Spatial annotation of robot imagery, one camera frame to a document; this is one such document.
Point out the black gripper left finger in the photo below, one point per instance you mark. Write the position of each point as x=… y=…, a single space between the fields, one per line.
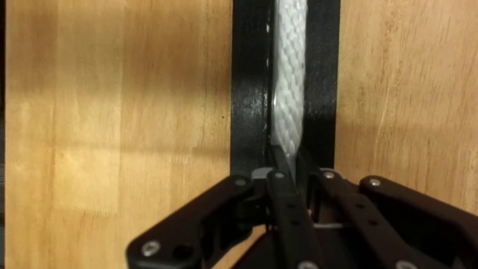
x=203 y=230

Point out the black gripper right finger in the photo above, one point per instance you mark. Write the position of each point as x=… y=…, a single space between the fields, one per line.
x=381 y=224

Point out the long black board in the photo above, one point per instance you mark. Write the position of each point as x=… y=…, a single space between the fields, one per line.
x=251 y=82

